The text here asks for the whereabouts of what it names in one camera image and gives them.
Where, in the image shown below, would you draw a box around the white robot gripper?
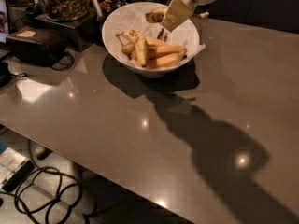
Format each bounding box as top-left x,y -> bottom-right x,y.
161,0 -> 216,32

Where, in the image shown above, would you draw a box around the spotted banana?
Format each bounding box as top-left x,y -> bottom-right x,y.
145,7 -> 167,23
116,28 -> 149,67

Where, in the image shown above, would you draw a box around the yellow banana middle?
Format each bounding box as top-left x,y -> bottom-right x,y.
121,37 -> 186,60

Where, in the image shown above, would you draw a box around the yellow banana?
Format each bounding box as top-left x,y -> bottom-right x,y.
121,37 -> 186,60
146,49 -> 187,70

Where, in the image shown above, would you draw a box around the yellow banana front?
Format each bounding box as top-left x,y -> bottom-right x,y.
146,49 -> 187,70

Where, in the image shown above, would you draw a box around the white paper bowl liner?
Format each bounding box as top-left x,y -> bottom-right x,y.
102,2 -> 200,61

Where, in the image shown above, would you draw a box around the white ceramic bowl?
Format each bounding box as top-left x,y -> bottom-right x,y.
102,2 -> 205,78

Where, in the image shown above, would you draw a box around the dark metal jar stand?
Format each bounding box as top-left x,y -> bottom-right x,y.
35,8 -> 100,52

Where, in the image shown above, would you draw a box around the glass jar of nuts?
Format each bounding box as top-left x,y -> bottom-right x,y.
38,0 -> 90,21

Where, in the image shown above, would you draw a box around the black box with label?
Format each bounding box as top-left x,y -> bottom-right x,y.
6,27 -> 69,67

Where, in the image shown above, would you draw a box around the screen at left edge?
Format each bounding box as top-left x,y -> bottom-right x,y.
0,0 -> 9,44

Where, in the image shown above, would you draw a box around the white device on floor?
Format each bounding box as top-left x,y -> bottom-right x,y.
0,146 -> 35,192

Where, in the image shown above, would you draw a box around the black cable on table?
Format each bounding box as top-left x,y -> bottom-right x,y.
48,50 -> 76,72

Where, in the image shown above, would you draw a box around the black cables on floor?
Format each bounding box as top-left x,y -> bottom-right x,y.
0,140 -> 104,224

